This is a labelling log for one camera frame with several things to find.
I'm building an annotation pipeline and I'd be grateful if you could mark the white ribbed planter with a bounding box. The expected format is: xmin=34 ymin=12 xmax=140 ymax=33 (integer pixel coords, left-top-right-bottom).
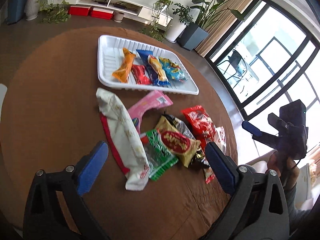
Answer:
xmin=25 ymin=0 xmax=40 ymax=21
xmin=164 ymin=16 xmax=186 ymax=43

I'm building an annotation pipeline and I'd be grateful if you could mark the pink snack packet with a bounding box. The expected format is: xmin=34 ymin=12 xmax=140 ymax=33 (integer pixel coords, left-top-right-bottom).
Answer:
xmin=127 ymin=90 xmax=173 ymax=134

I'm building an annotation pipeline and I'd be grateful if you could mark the small bushy plant right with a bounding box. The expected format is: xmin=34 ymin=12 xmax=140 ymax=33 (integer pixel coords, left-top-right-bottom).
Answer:
xmin=172 ymin=3 xmax=193 ymax=27

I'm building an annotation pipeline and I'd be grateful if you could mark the white red floral snack packet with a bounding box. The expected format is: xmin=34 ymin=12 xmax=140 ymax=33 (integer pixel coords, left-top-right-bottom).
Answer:
xmin=203 ymin=126 xmax=226 ymax=184

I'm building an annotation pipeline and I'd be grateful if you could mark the white red long snack bag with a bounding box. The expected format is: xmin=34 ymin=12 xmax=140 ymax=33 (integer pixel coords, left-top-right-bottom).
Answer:
xmin=96 ymin=88 xmax=150 ymax=191

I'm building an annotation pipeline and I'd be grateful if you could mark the large leafy plant right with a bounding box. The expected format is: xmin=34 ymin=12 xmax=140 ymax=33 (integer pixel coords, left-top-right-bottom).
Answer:
xmin=190 ymin=0 xmax=245 ymax=30

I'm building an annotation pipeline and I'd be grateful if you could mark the blue square planter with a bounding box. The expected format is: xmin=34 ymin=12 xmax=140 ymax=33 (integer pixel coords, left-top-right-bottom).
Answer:
xmin=177 ymin=23 xmax=209 ymax=51
xmin=7 ymin=0 xmax=27 ymax=25

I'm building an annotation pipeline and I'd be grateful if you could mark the trailing pothos plant right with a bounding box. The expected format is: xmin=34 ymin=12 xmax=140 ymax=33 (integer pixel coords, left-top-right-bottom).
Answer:
xmin=139 ymin=0 xmax=172 ymax=42

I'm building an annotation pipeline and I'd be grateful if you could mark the black silver snack bag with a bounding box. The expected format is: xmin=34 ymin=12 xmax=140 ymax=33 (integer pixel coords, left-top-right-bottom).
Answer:
xmin=163 ymin=112 xmax=210 ymax=169

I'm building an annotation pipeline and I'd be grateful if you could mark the small beige pot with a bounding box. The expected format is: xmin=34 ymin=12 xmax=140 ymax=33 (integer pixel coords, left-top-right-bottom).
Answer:
xmin=113 ymin=11 xmax=124 ymax=23

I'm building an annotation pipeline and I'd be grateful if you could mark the small red snack packet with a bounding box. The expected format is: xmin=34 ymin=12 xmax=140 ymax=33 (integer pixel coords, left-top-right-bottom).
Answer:
xmin=131 ymin=64 xmax=152 ymax=85

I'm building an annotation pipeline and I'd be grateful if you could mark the black balcony chair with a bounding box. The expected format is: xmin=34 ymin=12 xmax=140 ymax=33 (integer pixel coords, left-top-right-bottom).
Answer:
xmin=217 ymin=49 xmax=248 ymax=88

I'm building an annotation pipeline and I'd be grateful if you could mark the trailing pothos plant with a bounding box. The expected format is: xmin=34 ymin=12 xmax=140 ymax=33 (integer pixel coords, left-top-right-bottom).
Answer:
xmin=139 ymin=0 xmax=172 ymax=42
xmin=26 ymin=0 xmax=71 ymax=23

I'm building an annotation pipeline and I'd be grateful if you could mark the orange snack packet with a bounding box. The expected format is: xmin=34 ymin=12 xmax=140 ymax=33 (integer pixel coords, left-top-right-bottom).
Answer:
xmin=112 ymin=48 xmax=136 ymax=83

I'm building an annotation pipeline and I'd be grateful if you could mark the blue square planter left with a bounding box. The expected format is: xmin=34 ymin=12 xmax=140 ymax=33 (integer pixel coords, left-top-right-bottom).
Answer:
xmin=7 ymin=0 xmax=27 ymax=25

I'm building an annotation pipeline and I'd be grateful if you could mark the beige curtain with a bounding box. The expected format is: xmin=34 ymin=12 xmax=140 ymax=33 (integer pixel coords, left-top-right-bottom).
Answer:
xmin=195 ymin=0 xmax=252 ymax=57

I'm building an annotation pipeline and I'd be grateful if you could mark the right red storage box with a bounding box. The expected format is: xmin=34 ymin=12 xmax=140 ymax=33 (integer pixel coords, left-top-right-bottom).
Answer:
xmin=90 ymin=7 xmax=114 ymax=20

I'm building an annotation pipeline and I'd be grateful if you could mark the large red snack bag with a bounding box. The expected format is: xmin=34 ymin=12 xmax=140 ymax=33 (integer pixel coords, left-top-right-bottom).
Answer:
xmin=181 ymin=105 xmax=216 ymax=150

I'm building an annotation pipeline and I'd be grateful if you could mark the trailing pothos plant left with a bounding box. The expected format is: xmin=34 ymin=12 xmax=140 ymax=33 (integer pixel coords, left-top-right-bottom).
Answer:
xmin=26 ymin=0 xmax=71 ymax=23

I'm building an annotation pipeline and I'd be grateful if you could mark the white TV console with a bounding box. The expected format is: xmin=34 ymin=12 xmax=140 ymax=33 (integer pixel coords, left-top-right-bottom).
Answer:
xmin=48 ymin=0 xmax=172 ymax=29

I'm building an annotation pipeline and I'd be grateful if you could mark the light blue snack packet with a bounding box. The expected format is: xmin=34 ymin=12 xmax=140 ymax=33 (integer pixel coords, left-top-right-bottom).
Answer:
xmin=158 ymin=57 xmax=187 ymax=82

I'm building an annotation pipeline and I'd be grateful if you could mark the left red storage box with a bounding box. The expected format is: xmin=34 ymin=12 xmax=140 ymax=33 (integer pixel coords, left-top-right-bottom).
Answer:
xmin=68 ymin=5 xmax=91 ymax=16

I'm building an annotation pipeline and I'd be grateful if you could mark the white ribbed planter right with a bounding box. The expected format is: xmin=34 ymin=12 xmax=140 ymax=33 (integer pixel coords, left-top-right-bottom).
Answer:
xmin=164 ymin=16 xmax=186 ymax=43

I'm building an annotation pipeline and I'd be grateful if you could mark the grey sleeve right forearm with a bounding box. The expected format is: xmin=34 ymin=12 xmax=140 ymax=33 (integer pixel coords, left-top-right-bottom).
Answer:
xmin=282 ymin=179 xmax=313 ymax=230

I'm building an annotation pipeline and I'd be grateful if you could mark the blue square planter right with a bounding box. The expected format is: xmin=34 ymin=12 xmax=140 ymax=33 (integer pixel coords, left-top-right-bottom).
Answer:
xmin=177 ymin=23 xmax=209 ymax=51

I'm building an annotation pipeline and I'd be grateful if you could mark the white ribbed planter left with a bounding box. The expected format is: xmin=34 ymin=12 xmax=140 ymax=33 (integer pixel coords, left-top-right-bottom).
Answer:
xmin=25 ymin=0 xmax=40 ymax=21

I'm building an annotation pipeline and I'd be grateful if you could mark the person's right hand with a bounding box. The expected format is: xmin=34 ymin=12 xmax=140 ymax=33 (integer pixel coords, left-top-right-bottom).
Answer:
xmin=267 ymin=151 xmax=299 ymax=190

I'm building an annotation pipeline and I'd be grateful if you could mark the red storage box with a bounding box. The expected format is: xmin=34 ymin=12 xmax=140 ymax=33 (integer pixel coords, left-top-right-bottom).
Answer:
xmin=68 ymin=5 xmax=91 ymax=16
xmin=90 ymin=7 xmax=114 ymax=20

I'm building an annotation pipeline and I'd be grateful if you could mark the white plastic tray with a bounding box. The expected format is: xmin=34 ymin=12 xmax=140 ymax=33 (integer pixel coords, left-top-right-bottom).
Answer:
xmin=98 ymin=35 xmax=199 ymax=95

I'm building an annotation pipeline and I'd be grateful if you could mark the gold red snack packet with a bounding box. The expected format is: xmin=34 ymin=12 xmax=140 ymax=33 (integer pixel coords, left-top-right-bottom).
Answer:
xmin=156 ymin=115 xmax=201 ymax=167

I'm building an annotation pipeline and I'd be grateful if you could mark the green snack packet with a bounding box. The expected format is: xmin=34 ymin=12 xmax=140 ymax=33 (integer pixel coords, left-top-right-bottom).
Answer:
xmin=140 ymin=129 xmax=178 ymax=181

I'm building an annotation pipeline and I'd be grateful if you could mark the dark blue snack packet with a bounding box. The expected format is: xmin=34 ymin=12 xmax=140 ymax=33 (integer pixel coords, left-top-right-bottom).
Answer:
xmin=136 ymin=49 xmax=159 ymax=86

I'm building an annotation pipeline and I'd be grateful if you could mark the yellow white snack packet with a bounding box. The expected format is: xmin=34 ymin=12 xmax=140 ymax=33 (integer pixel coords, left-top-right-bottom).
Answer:
xmin=148 ymin=55 xmax=170 ymax=86

